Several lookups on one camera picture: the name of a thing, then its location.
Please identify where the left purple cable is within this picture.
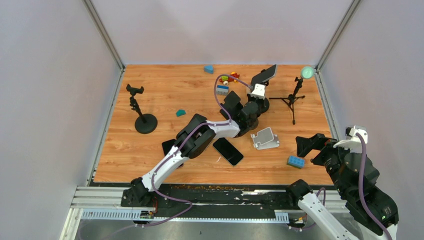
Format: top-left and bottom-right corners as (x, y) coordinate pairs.
(150, 73), (253, 223)

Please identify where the black mini tripod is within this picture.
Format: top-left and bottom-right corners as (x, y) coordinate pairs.
(269, 77), (306, 125)

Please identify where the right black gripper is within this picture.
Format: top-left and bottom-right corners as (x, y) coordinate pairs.
(294, 131), (355, 194)

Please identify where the purple phone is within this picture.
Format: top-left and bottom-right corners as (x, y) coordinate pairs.
(159, 139), (182, 169)

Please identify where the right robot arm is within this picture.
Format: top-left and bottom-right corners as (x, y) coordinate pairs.
(285, 127), (399, 240)

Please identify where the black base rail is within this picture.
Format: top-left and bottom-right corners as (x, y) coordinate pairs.
(70, 182), (305, 224)

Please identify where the white phone stand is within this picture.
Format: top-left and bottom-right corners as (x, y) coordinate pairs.
(250, 127), (280, 150)

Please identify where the green ball on tripod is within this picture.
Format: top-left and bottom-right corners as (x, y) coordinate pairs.
(300, 66), (316, 80)

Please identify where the tall black round-base stand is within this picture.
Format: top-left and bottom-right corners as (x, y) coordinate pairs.
(246, 67), (272, 114)

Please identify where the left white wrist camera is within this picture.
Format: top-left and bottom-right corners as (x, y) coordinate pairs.
(249, 83), (266, 100)

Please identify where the black round-base clamp stand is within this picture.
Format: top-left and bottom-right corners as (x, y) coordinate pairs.
(125, 83), (158, 134)

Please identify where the teal small block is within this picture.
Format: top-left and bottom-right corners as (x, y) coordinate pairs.
(175, 109), (186, 117)

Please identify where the teal smartphone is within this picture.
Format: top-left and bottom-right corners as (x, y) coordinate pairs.
(212, 137), (244, 167)

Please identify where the blue lego brick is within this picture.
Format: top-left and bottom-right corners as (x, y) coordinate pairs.
(287, 155), (305, 169)

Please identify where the blue white block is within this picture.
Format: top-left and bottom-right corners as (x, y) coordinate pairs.
(215, 85), (229, 96)

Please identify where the black folding phone stand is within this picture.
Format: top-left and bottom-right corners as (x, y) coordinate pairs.
(219, 91), (244, 120)

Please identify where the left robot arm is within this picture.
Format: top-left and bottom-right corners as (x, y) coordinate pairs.
(120, 91), (270, 207)

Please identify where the blue triangular block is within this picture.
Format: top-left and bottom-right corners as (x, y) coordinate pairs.
(203, 65), (215, 74)

